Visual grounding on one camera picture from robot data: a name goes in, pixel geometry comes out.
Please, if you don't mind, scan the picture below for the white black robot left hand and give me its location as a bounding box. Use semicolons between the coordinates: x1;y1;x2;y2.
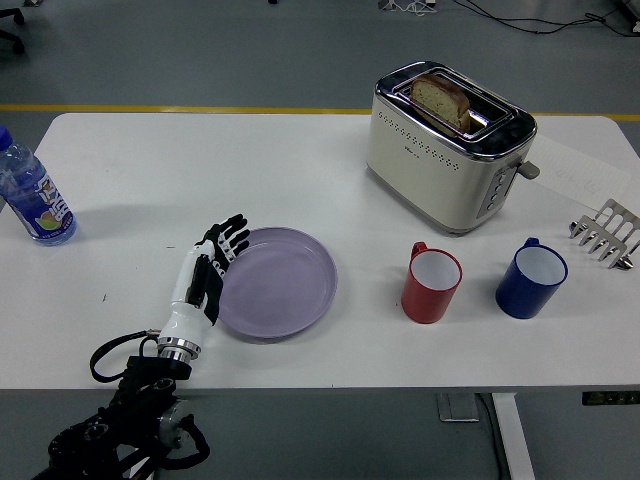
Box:
157;213;251;351

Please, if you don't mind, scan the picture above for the lilac round plate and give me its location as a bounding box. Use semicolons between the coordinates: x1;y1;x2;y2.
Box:
214;226;339;341

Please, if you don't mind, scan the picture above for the clear blue-label water bottle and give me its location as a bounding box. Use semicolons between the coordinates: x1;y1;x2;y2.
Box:
0;124;78;247

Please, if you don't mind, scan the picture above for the red mug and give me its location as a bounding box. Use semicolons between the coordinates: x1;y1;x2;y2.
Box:
400;241;464;325

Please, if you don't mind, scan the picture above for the cream chrome toaster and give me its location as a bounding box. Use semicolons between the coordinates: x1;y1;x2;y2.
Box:
364;60;542;237

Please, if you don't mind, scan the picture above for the brown bread slice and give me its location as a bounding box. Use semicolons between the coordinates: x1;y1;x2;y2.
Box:
411;73;473;129

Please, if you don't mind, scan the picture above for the blue mug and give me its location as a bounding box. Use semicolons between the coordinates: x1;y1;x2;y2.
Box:
494;237;570;321

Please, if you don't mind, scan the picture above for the black office chair base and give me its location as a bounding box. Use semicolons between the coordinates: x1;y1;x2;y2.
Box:
0;7;26;55

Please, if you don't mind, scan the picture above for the white table leg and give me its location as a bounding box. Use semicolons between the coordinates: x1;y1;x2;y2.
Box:
491;392;537;480

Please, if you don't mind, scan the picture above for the white paper sheet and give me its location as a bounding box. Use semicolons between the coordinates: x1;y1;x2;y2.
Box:
526;133;632;210

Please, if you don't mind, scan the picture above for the silver metal toast rack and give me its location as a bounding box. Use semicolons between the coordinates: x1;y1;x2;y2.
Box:
568;198;640;271

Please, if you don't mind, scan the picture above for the black table control panel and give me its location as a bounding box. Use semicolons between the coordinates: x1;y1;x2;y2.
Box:
581;391;640;407

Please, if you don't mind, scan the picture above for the grey under-table bracket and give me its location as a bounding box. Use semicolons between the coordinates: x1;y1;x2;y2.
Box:
436;393;482;424

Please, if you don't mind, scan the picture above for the white floor cable bundle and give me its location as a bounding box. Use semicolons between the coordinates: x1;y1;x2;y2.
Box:
377;0;439;17

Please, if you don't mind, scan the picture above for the black floor cable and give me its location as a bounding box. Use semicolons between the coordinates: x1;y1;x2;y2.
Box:
452;0;640;39

